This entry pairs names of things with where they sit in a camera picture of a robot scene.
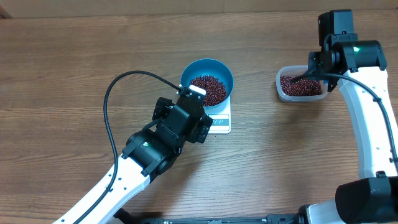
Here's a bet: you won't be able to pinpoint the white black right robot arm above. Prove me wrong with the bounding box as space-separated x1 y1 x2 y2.
305 9 397 223

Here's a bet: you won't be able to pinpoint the red adzuki beans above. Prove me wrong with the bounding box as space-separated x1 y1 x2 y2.
280 76 322 96

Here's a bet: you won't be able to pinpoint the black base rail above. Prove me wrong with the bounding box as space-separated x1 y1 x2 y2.
113 205 354 224

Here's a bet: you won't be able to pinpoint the teal blue bowl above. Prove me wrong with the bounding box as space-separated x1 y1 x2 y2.
180 58 234 99

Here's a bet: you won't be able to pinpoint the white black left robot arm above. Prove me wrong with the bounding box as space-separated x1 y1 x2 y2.
57 91 213 223

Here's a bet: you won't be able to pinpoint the red beans in bowl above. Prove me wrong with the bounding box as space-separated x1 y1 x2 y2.
190 75 227 106

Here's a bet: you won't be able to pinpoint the clear plastic container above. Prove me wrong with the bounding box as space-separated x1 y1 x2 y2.
275 65 328 103

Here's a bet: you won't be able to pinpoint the white digital kitchen scale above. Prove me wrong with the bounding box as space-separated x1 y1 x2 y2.
205 97 231 134

